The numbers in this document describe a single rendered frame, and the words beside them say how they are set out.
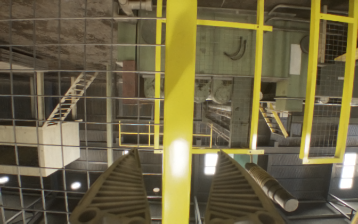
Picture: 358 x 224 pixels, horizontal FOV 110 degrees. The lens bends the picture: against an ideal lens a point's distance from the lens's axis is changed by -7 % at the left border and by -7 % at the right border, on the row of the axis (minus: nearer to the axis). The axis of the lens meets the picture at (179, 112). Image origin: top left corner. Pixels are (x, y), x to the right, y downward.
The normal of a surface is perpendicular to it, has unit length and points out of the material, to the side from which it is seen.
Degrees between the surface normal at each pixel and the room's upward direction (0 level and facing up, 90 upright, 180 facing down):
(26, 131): 90
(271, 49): 90
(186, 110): 90
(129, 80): 90
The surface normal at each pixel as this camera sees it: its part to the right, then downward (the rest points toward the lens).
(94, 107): 0.01, 0.08
